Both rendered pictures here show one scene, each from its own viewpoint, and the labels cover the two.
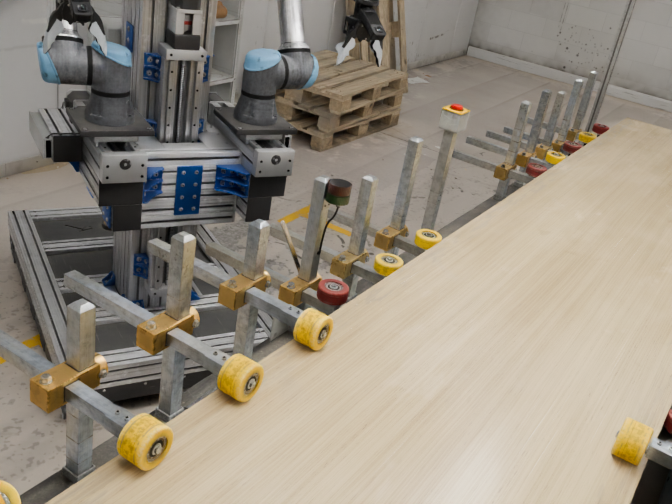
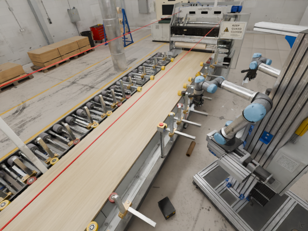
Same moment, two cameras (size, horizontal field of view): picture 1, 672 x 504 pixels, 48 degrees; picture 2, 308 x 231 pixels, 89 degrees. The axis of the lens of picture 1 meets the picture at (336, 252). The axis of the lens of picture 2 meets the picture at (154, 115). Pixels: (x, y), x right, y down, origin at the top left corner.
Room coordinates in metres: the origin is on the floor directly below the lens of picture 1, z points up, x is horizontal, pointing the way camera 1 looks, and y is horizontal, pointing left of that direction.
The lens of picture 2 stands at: (3.57, -0.30, 2.30)
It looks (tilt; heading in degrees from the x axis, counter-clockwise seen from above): 40 degrees down; 183
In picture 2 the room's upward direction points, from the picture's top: 5 degrees counter-clockwise
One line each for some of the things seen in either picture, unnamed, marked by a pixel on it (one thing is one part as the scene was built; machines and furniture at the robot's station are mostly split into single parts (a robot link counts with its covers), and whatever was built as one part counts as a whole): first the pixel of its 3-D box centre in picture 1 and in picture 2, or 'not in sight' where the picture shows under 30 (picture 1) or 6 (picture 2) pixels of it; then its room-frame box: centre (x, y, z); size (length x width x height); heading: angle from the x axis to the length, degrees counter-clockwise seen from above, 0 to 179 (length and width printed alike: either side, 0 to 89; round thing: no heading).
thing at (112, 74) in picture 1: (109, 65); not in sight; (2.23, 0.78, 1.21); 0.13 x 0.12 x 0.14; 116
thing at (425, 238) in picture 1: (425, 249); not in sight; (2.10, -0.27, 0.85); 0.08 x 0.08 x 0.11
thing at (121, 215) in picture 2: (505, 170); (125, 209); (3.06, -0.64, 0.84); 0.13 x 0.06 x 0.05; 151
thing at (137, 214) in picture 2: (489, 166); (133, 211); (3.08, -0.57, 0.84); 0.43 x 0.03 x 0.04; 61
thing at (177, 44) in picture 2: not in sight; (198, 46); (-0.57, 0.71, 1.05); 1.43 x 0.12 x 0.12; 61
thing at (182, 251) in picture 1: (175, 334); not in sight; (1.32, 0.30, 0.92); 0.03 x 0.03 x 0.48; 61
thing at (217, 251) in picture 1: (270, 277); (192, 111); (1.77, 0.16, 0.84); 0.43 x 0.03 x 0.04; 61
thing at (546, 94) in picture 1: (532, 141); not in sight; (3.30, -0.77, 0.92); 0.03 x 0.03 x 0.48; 61
